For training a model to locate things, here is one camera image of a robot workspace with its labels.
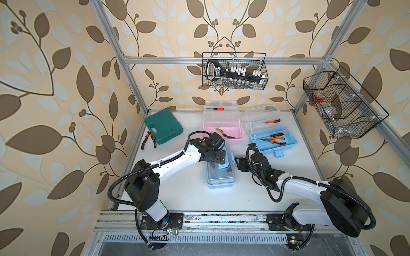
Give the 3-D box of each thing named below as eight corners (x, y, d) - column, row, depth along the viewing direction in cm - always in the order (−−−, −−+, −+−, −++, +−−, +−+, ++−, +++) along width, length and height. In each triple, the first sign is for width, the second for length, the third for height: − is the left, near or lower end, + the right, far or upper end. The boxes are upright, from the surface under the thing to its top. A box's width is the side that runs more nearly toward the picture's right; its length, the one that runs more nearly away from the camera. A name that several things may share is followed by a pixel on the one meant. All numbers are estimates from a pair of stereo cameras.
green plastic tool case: (159, 146, 102) (158, 143, 99) (144, 121, 116) (142, 118, 113) (185, 132, 109) (185, 129, 107) (168, 110, 123) (167, 107, 121)
